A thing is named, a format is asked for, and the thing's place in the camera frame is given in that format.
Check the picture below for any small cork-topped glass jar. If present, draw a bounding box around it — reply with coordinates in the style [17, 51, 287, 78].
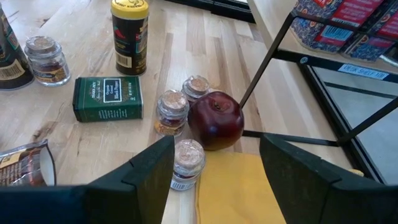
[181, 74, 211, 103]
[24, 35, 72, 88]
[170, 138, 206, 192]
[154, 89, 190, 138]

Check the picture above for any yellow cloth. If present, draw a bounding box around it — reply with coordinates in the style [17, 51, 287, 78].
[195, 149, 365, 224]

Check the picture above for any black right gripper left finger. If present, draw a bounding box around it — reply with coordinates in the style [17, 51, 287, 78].
[0, 136, 175, 224]

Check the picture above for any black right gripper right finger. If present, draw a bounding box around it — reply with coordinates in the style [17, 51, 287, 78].
[259, 134, 398, 224]

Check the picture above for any yellow lid black spice can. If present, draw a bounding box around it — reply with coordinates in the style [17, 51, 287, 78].
[111, 0, 150, 77]
[0, 4, 35, 91]

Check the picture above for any brown foil spice packet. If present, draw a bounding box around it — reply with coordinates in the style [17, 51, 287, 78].
[0, 139, 57, 187]

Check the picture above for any red lid patterned spice tin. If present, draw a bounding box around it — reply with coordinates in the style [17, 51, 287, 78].
[340, 9, 398, 62]
[290, 0, 386, 54]

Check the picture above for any green black pepper tin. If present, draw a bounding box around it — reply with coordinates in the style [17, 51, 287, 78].
[72, 75, 144, 124]

